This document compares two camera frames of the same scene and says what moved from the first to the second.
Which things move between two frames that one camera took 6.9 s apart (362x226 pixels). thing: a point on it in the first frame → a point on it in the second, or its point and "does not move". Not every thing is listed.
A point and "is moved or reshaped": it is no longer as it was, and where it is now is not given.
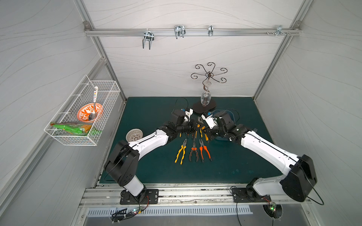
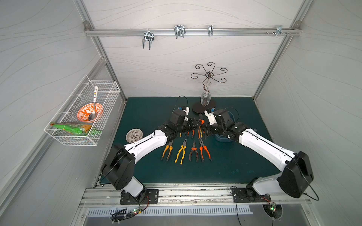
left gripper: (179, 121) does not move
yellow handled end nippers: (203, 127) is moved or reshaped
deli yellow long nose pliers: (183, 146) does not move
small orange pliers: (201, 147) does not move
